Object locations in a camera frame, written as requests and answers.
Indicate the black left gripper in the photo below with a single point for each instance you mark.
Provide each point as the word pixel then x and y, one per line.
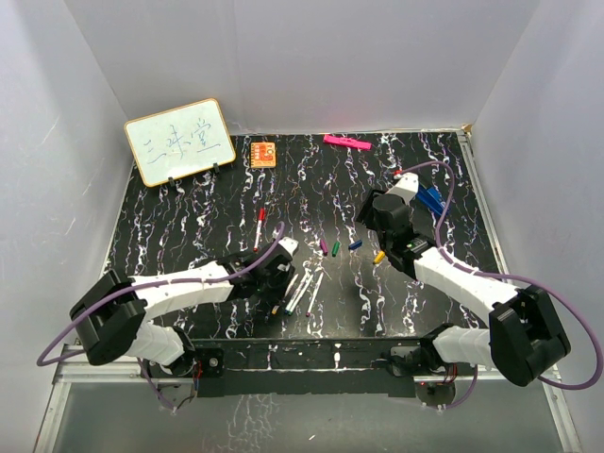
pixel 274 297

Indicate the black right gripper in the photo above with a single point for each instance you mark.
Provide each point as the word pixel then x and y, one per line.
pixel 367 212

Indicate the white yellow marker pen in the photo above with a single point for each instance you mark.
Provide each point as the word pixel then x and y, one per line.
pixel 288 290

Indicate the white red marker pen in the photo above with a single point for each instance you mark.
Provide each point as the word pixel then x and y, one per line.
pixel 257 236

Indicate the yellow pen cap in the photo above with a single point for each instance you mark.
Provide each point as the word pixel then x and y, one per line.
pixel 379 258

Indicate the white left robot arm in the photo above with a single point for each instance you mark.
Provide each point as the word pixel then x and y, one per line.
pixel 125 326

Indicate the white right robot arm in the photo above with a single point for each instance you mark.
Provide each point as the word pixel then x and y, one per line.
pixel 523 336

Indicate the white blue marker pen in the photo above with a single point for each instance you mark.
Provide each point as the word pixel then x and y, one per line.
pixel 297 293

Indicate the white green marker pen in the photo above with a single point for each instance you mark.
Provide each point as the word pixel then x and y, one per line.
pixel 302 294

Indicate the blue pen cap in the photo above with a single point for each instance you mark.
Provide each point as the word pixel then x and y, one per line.
pixel 355 245

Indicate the white magenta marker pen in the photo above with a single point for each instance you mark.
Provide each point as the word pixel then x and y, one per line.
pixel 315 292

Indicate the green pen cap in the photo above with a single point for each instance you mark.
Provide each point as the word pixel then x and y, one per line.
pixel 335 249

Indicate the blue stapler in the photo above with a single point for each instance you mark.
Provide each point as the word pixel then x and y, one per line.
pixel 432 199

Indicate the yellow framed whiteboard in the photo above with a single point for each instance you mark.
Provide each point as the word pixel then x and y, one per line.
pixel 180 142

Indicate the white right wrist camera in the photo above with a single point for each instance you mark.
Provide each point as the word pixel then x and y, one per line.
pixel 406 187

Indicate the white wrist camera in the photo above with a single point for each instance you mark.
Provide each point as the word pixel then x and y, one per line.
pixel 406 187
pixel 287 246

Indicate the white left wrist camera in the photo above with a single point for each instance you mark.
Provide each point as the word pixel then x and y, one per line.
pixel 287 246

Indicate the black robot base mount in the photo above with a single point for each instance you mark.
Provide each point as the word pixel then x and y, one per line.
pixel 392 366

